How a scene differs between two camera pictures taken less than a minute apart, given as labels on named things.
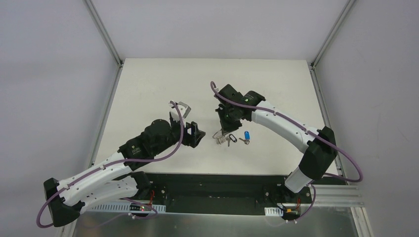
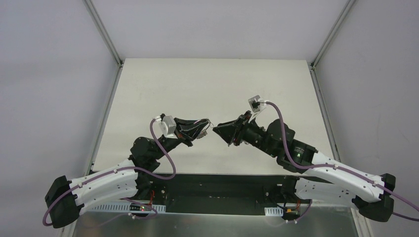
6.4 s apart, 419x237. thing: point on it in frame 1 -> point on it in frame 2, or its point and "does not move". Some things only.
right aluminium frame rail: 361,221 does not move
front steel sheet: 328,224 does not move
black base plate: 239,193 does not move
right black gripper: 224,120 -> 239,130
